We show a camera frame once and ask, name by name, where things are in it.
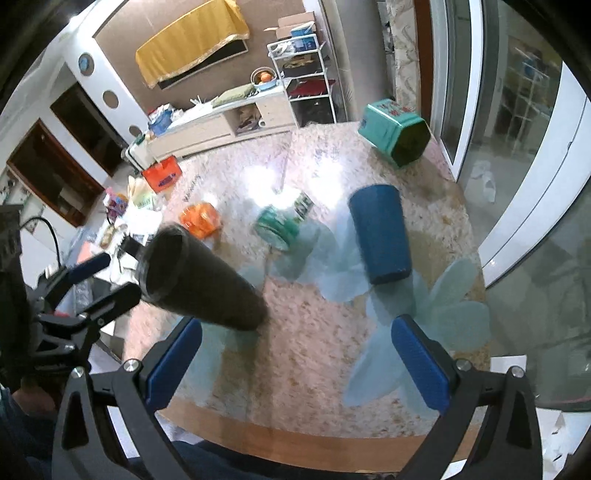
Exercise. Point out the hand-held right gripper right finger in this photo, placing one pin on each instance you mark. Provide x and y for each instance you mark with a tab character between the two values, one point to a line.
420	364

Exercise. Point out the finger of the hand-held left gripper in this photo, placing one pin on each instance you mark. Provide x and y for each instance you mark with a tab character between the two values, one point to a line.
113	299
87	268

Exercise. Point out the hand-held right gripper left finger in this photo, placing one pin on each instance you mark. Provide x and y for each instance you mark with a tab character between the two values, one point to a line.
173	364

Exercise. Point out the black cup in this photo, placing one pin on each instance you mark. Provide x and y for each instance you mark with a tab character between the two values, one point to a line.
203	288

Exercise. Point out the blue cup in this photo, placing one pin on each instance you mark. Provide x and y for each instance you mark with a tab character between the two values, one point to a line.
379	235

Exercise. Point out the pile of colourful packets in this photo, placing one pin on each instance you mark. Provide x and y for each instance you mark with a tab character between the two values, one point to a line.
127	207

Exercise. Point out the orange snack packet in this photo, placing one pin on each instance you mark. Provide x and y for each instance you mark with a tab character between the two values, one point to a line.
201	220

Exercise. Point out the orange plastic bag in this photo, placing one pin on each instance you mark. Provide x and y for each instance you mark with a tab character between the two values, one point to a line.
161	175

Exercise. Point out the blue and white bag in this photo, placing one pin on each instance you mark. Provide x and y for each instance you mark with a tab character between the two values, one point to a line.
161	121

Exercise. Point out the green and white can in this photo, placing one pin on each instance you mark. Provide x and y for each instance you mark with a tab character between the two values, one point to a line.
282	221

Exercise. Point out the white television cabinet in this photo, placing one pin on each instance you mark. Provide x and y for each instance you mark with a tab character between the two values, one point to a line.
207	127

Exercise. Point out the white slippers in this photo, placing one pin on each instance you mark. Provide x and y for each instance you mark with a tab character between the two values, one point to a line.
485	183

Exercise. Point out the green cushion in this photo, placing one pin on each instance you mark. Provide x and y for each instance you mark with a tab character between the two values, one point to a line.
235	94

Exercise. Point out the teal hexagonal tin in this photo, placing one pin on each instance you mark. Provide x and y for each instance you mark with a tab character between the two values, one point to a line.
392	131

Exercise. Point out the black television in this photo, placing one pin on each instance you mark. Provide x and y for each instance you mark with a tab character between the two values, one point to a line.
212	62

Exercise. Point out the yellow cloth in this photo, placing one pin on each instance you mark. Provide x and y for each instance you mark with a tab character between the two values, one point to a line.
189	48

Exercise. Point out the bowl of fruit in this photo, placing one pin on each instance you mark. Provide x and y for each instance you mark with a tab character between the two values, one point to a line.
264	79

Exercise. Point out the patterned curtain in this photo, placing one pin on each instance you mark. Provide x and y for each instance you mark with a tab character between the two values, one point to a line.
402	55

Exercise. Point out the cardboard box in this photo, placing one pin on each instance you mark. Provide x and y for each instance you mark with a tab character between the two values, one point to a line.
288	23

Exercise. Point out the white sliding door frame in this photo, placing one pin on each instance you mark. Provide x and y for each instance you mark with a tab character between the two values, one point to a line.
531	184

